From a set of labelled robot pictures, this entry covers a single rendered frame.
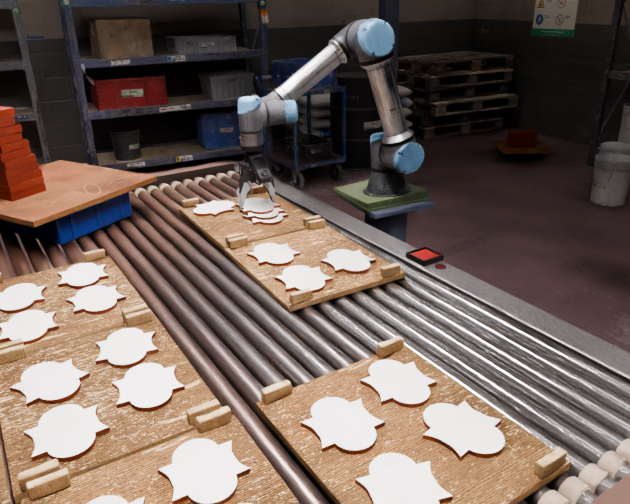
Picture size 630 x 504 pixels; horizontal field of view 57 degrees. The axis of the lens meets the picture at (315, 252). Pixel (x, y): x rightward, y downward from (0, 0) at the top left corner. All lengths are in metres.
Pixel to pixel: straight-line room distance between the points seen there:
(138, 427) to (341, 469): 0.36
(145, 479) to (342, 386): 0.39
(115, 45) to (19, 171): 3.96
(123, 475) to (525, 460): 0.63
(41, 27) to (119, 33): 0.86
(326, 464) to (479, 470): 0.24
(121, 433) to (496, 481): 0.62
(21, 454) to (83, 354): 0.29
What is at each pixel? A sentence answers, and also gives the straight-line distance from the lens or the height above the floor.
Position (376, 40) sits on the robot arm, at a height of 1.47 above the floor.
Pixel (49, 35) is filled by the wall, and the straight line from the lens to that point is 6.47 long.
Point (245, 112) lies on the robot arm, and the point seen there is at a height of 1.28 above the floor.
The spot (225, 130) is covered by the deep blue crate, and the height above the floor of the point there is 0.32.
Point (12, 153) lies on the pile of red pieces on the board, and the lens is 2.05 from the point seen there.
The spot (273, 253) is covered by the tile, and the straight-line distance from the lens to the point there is 1.66.
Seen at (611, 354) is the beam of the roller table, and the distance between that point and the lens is 1.39.
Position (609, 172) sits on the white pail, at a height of 0.28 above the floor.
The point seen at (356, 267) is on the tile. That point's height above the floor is 0.95.
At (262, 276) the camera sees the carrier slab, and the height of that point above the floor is 0.94.
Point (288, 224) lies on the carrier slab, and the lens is 1.89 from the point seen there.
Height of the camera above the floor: 1.62
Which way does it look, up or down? 24 degrees down
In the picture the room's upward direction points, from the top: 1 degrees counter-clockwise
